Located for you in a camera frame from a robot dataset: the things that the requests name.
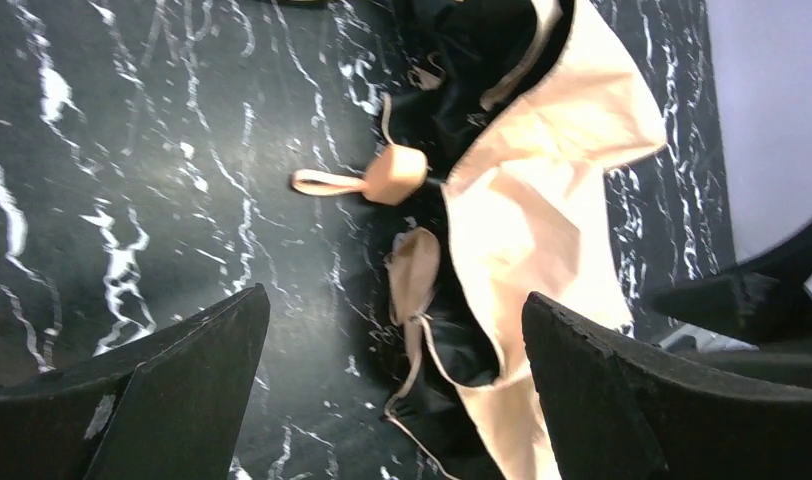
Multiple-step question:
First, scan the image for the beige and black folding umbrella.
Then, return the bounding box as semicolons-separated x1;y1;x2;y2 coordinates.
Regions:
292;1;666;479

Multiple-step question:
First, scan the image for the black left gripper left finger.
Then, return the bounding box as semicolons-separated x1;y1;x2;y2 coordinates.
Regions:
0;285;270;479

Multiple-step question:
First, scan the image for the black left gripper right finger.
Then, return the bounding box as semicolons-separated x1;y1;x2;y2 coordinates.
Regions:
522;292;812;479

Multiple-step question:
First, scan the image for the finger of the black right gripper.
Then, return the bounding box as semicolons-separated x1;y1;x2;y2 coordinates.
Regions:
644;219;812;344

